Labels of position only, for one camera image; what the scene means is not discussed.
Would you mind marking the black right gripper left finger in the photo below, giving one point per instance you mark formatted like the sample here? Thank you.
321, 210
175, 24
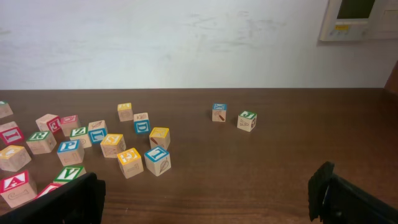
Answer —
79, 201

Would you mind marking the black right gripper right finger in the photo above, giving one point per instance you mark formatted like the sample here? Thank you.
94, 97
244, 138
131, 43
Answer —
333, 199

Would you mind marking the yellow E wooden block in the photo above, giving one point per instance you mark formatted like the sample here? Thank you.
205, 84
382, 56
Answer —
130, 162

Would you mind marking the yellow S wooden block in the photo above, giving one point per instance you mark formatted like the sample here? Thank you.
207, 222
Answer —
112, 145

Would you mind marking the green R wooden block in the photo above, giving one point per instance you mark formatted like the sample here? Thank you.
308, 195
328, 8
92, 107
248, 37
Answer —
41, 142

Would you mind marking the green V wooden block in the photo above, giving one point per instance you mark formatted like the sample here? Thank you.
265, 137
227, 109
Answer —
68, 174

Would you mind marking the red 9 wooden block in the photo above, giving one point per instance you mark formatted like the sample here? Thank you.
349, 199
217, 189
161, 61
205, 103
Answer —
48, 189

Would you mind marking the blue P wooden block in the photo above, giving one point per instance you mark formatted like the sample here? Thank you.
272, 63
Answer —
71, 152

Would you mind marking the red A wooden block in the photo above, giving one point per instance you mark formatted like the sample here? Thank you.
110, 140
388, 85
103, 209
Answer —
18, 189

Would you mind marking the green Z wooden block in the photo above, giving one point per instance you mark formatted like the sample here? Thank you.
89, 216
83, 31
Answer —
81, 134

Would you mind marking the blue L wooden block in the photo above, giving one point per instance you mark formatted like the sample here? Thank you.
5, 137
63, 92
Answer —
97, 131

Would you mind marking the red circle top block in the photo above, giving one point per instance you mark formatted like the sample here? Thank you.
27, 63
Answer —
69, 123

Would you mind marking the yellow top middle block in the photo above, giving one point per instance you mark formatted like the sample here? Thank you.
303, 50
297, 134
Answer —
14, 158

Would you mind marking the red E side block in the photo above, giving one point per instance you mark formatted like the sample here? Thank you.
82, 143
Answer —
49, 122

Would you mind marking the blue I wooden block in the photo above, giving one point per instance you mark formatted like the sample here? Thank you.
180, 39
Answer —
157, 160

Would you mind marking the red I side block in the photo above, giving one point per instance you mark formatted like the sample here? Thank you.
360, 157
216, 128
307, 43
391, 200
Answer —
11, 133

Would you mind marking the blue D wooden block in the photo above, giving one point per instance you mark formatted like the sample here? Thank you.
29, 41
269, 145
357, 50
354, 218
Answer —
141, 123

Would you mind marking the yellow top far block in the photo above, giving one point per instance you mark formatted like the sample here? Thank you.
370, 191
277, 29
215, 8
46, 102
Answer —
125, 112

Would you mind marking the yellow block with red mark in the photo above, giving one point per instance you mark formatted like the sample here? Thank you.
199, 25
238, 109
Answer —
159, 137

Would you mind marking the green L wooden block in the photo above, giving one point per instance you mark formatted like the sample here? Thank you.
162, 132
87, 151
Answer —
5, 109

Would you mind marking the green J wooden block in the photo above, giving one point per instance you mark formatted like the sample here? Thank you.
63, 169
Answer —
247, 121

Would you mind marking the blue X wooden block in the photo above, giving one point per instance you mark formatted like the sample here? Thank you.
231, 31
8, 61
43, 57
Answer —
219, 112

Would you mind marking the white wall control panel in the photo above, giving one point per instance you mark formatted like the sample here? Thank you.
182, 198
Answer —
357, 20

